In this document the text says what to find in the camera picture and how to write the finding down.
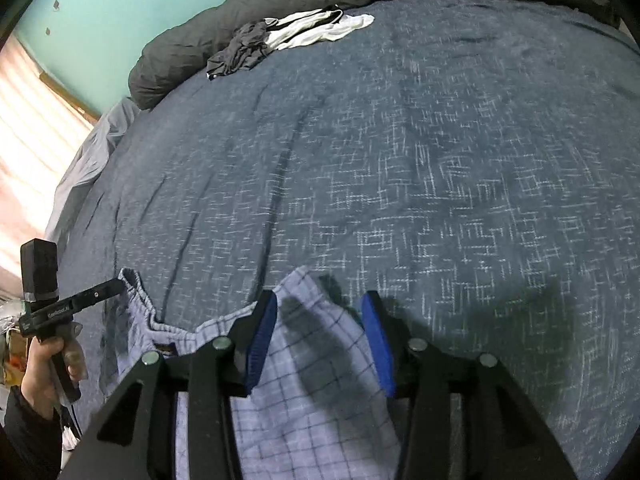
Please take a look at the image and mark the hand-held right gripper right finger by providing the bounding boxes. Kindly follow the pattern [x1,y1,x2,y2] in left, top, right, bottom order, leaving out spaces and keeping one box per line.
[360,289,581,480]

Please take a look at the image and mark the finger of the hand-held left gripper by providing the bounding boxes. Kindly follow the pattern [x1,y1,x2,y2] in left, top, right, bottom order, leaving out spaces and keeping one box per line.
[80,280,126,308]

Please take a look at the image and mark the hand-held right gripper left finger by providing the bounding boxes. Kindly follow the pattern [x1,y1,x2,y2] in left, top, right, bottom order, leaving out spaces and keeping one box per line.
[62,290,279,480]

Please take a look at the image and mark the blue plaid shorts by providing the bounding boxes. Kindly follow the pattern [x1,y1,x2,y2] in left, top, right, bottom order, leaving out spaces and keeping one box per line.
[100,266,406,480]

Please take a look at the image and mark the person's left forearm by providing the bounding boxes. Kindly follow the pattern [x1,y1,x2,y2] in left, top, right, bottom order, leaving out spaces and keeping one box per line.
[0,385,68,480]

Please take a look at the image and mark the person's left hand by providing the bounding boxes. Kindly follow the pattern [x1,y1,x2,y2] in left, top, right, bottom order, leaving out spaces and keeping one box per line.
[20,325,88,421]

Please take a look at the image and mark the grey bed sheet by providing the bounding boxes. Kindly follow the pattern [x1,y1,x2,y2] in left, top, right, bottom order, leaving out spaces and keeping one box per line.
[44,97,143,246]

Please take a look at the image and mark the dark blue patterned blanket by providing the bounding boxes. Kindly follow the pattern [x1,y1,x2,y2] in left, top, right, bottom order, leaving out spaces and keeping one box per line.
[50,0,640,480]

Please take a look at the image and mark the dark grey rolled duvet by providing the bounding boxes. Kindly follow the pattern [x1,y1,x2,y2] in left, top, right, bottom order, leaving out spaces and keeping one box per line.
[128,0,621,111]

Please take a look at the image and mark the dark grey crumpled garment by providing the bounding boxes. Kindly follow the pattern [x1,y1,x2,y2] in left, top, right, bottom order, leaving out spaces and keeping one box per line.
[206,21,273,81]

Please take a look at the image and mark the white black-trimmed garment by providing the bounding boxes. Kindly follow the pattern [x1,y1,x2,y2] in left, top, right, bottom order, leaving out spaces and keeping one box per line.
[265,5,376,51]

